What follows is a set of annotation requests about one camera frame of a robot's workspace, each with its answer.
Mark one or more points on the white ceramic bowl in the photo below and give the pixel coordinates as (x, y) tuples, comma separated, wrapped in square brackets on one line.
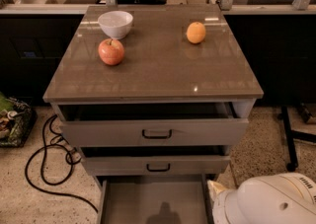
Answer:
[(116, 24)]

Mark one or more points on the grey top drawer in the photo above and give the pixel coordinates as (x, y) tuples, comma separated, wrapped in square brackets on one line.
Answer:
[(161, 132)]

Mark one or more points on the patterned bag with items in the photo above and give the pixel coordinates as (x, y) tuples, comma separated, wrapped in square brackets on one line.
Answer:
[(17, 119)]

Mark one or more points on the black wheeled stand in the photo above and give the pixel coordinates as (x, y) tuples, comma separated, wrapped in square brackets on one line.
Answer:
[(290, 136)]

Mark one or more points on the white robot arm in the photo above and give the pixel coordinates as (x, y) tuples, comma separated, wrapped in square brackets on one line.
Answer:
[(288, 198)]

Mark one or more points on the grey drawer cabinet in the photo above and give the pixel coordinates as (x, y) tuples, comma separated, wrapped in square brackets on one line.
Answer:
[(162, 75)]

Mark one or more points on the red apple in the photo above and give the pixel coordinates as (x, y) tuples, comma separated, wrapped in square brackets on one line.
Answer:
[(111, 51)]

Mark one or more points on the grey bottom drawer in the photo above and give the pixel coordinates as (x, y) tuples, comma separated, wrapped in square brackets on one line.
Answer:
[(155, 200)]

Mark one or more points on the grey middle drawer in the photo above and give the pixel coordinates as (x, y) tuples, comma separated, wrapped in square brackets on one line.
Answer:
[(145, 161)]

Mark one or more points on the orange fruit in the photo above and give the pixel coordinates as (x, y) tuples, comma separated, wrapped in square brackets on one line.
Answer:
[(196, 32)]

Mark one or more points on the grey drawer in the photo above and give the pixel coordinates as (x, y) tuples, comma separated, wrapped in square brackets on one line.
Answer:
[(161, 132), (145, 161), (155, 200)]

